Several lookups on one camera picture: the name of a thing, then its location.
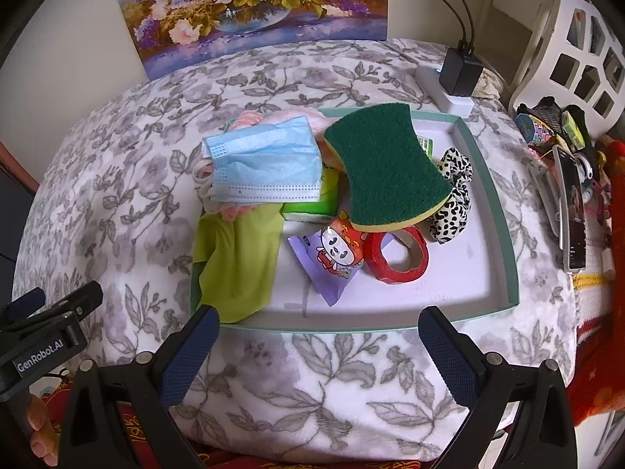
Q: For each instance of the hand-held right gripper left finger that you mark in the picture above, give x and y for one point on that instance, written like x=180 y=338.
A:
x=190 y=356

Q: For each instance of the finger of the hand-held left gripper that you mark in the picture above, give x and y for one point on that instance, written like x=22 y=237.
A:
x=24 y=305
x=80 y=299

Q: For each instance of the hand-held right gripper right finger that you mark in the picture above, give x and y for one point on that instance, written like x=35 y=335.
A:
x=449 y=356

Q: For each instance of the white tray with teal rim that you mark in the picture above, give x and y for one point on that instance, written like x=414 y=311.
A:
x=439 y=283

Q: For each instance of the light green cloth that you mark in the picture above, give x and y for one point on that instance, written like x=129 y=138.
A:
x=244 y=273

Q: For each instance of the red tape roll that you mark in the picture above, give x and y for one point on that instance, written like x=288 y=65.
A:
x=385 y=268

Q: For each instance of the purple cartoon snack packet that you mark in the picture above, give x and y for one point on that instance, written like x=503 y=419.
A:
x=332 y=278

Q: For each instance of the leopard print scrunchie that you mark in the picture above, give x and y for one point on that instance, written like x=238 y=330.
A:
x=451 y=215

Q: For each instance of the large green tissue pack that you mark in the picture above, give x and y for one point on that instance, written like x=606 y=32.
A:
x=312 y=210

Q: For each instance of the yellow green scouring sponge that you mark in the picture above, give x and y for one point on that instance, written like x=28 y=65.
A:
x=385 y=166

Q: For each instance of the blue face mask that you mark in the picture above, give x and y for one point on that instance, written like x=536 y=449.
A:
x=268 y=161

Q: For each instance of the small green tissue pack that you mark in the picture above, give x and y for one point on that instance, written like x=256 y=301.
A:
x=426 y=145

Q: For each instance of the cream pink lace scrunchie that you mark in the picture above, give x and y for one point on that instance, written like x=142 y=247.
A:
x=249 y=119

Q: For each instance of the person's left hand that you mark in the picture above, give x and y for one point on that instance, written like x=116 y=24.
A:
x=41 y=432

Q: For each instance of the dark cabinet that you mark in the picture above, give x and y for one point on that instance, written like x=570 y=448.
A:
x=10 y=234

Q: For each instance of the grey floral blanket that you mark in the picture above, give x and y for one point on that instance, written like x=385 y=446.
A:
x=122 y=180

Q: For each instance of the orange board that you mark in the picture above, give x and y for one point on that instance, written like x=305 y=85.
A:
x=14 y=166

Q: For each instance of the red knitted cloth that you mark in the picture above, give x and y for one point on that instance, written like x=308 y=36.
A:
x=600 y=342

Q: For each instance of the smartphone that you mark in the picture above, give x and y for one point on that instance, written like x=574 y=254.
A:
x=573 y=215

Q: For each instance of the white power strip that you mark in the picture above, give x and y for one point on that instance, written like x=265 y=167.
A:
x=454 y=105

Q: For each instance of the yellow green small packet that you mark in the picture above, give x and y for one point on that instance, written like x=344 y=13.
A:
x=572 y=129

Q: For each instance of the black sock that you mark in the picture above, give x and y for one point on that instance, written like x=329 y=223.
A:
x=547 y=110

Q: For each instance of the black charger adapter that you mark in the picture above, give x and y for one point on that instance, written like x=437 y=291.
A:
x=459 y=75

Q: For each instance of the white lattice chair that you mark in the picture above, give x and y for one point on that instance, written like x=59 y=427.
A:
x=556 y=34

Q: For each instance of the floral wall painting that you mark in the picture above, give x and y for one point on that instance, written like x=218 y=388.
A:
x=244 y=10

